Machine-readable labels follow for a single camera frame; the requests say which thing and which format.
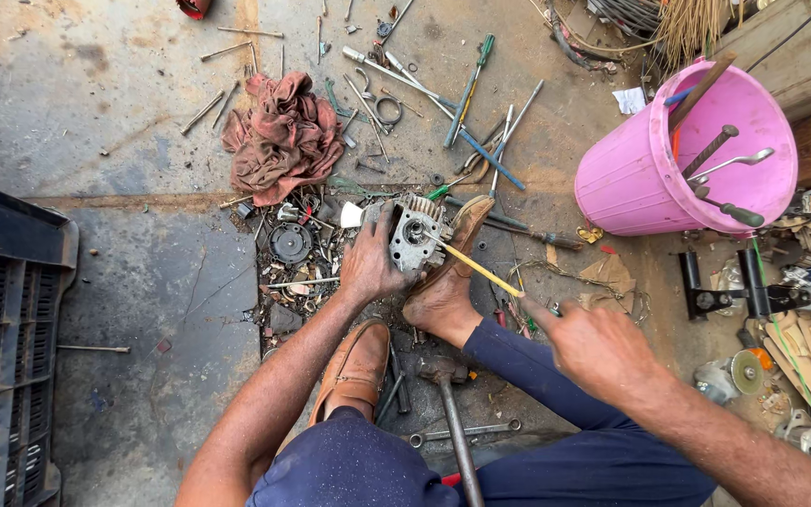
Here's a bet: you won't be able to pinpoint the blue handled long tool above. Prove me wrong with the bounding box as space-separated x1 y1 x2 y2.
384 51 528 192

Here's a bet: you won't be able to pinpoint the black round metal disc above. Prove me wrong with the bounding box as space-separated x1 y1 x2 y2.
269 223 314 266

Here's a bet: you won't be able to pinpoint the person's left brown shoe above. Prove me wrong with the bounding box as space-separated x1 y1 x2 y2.
306 319 392 428

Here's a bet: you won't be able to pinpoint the black plastic crate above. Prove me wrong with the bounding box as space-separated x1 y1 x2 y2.
0 174 80 507

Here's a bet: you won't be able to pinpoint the shiny silver spoon wrench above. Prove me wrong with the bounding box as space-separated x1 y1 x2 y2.
686 147 777 187

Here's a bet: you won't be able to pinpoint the silver combination wrench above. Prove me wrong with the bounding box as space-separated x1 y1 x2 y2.
407 418 522 449

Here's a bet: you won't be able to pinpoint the black metal stand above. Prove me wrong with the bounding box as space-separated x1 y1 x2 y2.
678 248 811 323

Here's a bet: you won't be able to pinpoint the wooden box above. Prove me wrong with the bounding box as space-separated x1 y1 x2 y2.
712 0 811 122

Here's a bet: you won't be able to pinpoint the green string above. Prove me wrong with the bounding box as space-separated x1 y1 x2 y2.
752 238 811 481

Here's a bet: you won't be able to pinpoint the person's left hand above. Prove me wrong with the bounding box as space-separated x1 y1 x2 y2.
338 201 422 306

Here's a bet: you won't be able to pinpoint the person's left leg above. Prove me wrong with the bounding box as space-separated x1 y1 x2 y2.
245 406 461 507

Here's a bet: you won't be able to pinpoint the wooden handled dark tool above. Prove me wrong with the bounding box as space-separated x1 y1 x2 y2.
482 217 586 252

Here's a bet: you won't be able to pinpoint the metal handled hammer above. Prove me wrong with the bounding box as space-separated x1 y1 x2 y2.
416 355 485 507

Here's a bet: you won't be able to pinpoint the dark metal chisel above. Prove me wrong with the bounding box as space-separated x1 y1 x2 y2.
375 344 412 428

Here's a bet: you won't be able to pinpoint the thin silver screwdriver shaft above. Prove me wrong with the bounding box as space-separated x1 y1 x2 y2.
488 78 546 200

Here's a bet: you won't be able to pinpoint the green handled long screwdriver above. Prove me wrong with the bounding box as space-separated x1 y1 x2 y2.
443 33 496 149

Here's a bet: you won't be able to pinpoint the small green handled screwdriver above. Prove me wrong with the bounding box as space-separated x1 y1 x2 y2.
424 173 474 202

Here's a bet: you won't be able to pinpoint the bundle of straw bristles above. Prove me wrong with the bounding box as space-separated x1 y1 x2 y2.
652 0 748 70

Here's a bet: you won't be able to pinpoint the white paper scrap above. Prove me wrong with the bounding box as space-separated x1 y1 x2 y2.
612 86 648 116

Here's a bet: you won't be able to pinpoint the reddish brown rag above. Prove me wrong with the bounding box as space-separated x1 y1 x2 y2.
220 70 345 208

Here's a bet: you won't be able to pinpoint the grey metal engine cylinder head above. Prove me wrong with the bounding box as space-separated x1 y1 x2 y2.
365 194 454 276

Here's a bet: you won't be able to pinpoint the metal ring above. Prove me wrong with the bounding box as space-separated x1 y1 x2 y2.
375 96 404 128

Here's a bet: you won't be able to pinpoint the wooden tool handle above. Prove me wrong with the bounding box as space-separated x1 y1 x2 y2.
667 49 739 133

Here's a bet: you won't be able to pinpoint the pile of small metal parts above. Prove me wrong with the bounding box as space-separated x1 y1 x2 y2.
237 186 350 353

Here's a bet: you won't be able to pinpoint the brown cardboard scraps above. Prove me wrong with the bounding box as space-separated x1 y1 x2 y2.
576 252 637 313

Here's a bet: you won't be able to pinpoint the pink plastic bucket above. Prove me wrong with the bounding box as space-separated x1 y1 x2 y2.
574 56 799 238

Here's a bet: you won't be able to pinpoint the yellow handled screwdriver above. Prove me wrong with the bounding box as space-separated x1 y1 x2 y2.
420 227 525 299

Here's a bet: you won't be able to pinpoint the grey green handled screwdriver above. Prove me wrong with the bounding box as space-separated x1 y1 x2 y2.
693 185 766 228

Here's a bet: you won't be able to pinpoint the tangle of thin wire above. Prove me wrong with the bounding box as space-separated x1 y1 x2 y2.
503 259 593 314

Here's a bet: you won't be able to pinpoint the person's leg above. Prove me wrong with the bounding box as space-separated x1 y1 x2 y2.
441 317 721 507
245 406 461 507

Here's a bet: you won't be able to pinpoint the person's right hand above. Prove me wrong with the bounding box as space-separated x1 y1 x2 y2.
517 293 661 411

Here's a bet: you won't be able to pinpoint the person's right leg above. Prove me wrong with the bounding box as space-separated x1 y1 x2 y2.
441 317 721 507

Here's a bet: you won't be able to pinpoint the long silver socket wrench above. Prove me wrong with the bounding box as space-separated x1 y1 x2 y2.
341 46 460 110

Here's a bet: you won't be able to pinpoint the person's right brown shoe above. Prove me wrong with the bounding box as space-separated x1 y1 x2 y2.
403 195 497 350

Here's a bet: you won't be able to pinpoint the dark threaded metal rod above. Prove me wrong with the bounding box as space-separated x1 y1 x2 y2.
680 124 740 180

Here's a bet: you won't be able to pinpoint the tangle of dark cables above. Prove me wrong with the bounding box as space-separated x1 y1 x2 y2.
543 0 663 75

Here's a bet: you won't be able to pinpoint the pile of wooden sticks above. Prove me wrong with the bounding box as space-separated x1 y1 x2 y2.
762 312 811 432

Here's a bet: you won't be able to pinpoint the grey angle grinder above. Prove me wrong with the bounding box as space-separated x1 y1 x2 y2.
693 347 777 407

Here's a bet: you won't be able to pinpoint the person's brown shoe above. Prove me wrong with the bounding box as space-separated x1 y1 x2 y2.
403 195 497 350
306 319 392 428

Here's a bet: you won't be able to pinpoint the old metal pliers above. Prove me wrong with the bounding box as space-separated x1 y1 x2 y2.
453 116 513 185

